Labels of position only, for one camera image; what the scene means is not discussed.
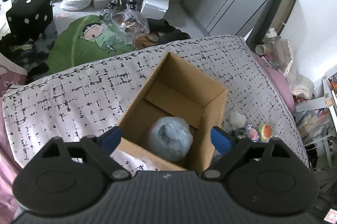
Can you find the dark framed board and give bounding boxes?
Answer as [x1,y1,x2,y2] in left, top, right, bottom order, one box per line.
[246,0,298,52]

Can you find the white metal rack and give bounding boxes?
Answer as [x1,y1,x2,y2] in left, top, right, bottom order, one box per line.
[295,72,337,169]

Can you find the black sock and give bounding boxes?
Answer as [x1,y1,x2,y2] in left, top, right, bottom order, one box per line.
[26,62,50,80]

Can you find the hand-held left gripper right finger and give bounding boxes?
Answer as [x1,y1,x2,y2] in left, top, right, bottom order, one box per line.
[201,126,294,181]

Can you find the black dice-shaped stool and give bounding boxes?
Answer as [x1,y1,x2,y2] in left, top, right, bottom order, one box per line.
[6,0,53,39]

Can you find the grey-blue fluffy plush ball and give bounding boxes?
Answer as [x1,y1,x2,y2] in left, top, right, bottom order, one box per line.
[147,116,193,163]

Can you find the clear plastic bottle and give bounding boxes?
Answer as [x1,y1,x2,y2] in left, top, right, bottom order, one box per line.
[262,28,283,69]

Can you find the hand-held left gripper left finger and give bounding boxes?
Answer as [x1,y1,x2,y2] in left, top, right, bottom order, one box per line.
[41,126,132,182]

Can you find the brown bag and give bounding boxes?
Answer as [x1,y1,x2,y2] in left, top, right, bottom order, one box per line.
[134,33,161,50]

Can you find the green orange plush toy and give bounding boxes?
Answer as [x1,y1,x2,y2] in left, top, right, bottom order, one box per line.
[257,123,275,142]

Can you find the clear plastic bag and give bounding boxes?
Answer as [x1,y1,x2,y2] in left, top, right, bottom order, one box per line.
[100,9,150,49]

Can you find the white box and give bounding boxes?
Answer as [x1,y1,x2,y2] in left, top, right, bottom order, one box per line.
[140,0,169,20]

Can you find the black clothes pile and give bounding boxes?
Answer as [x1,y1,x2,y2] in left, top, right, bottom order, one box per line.
[146,18,190,42]

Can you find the green leaf-shaped cartoon rug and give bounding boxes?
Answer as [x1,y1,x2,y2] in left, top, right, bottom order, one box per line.
[49,15,137,73]

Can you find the brown cardboard box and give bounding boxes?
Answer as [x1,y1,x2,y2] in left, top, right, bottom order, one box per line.
[116,52,228,174]

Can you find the pink bed sheet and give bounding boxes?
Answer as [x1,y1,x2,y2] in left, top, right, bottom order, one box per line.
[0,52,296,222]

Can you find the crumpled white plastic bag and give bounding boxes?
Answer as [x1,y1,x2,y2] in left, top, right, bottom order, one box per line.
[279,38,315,98]

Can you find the white soft packet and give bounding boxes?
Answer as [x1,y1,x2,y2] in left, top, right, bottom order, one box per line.
[229,110,246,128]

